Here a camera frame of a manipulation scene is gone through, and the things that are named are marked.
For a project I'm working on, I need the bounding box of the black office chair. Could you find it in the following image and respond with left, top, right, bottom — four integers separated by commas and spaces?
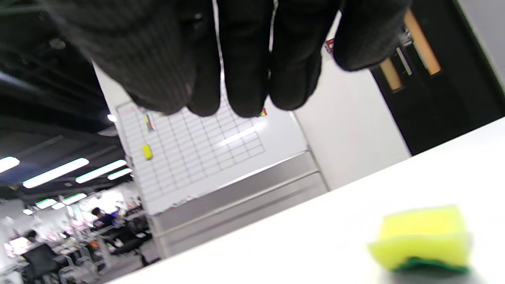
107, 227, 152, 265

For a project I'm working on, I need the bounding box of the black door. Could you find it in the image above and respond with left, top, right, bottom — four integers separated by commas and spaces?
371, 0, 505, 156

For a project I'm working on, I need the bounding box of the row of ceiling light strips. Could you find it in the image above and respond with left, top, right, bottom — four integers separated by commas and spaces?
0, 156, 135, 215

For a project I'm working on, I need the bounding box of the whiteboard on metal stand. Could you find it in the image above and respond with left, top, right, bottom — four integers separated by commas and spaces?
116, 89, 330, 257

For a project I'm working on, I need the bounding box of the yellow green sponge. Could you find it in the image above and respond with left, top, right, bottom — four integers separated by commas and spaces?
367, 204, 472, 275

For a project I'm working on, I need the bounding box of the person's right hand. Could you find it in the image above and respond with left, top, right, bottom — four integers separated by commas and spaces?
39, 0, 413, 118

